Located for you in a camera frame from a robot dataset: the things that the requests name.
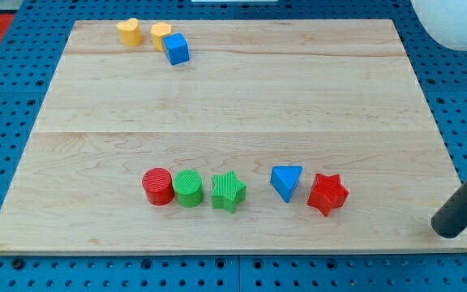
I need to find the blue triangle block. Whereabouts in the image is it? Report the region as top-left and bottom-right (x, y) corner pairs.
(270, 165), (302, 203)

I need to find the wooden board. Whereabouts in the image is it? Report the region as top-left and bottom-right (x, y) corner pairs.
(0, 19), (467, 256)

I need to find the blue cube block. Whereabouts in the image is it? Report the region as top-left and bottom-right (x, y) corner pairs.
(162, 33), (190, 65)

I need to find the green star block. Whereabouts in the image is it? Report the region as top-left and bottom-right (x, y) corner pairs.
(211, 170), (246, 213)

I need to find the yellow heart block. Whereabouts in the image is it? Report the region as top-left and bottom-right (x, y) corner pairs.
(116, 18), (143, 46)

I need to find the red star block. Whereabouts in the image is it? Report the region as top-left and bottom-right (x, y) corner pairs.
(307, 174), (349, 217)

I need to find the yellow hexagon block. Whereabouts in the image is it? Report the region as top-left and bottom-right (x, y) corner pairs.
(150, 22), (173, 52)

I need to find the red cylinder block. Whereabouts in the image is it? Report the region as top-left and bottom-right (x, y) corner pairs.
(142, 167), (175, 206)

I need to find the green cylinder block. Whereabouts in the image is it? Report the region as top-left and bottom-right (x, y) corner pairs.
(173, 169), (204, 208)

